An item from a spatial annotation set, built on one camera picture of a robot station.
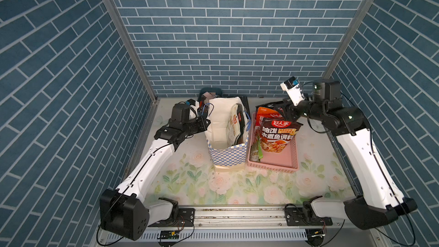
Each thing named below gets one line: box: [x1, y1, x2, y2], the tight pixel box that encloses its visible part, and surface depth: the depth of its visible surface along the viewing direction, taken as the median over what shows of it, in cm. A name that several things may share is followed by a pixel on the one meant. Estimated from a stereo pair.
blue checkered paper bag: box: [204, 96, 249, 173], surface depth 80 cm
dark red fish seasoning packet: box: [258, 117, 304, 153], surface depth 86 cm
